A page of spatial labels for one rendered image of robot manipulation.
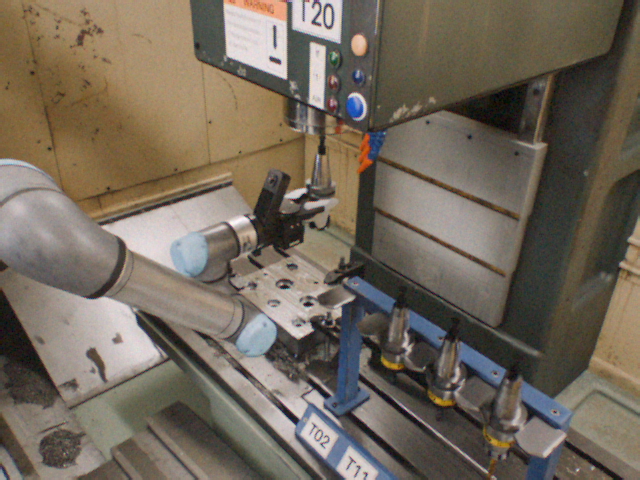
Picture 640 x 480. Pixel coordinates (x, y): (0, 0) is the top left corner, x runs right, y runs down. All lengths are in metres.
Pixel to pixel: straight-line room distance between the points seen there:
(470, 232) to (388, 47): 0.89
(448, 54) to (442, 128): 0.68
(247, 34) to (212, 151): 1.38
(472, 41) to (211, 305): 0.56
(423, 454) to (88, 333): 1.10
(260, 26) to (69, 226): 0.40
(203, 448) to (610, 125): 1.15
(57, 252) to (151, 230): 1.41
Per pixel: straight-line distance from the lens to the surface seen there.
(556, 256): 1.56
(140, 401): 1.88
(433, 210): 1.68
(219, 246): 1.13
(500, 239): 1.58
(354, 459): 1.28
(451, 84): 0.95
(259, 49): 1.00
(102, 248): 0.87
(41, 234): 0.86
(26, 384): 1.97
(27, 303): 2.08
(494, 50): 1.01
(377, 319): 1.16
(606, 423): 2.04
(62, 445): 1.78
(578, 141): 1.45
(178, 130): 2.27
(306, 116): 1.15
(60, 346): 1.99
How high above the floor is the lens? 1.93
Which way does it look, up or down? 31 degrees down
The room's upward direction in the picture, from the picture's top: 2 degrees clockwise
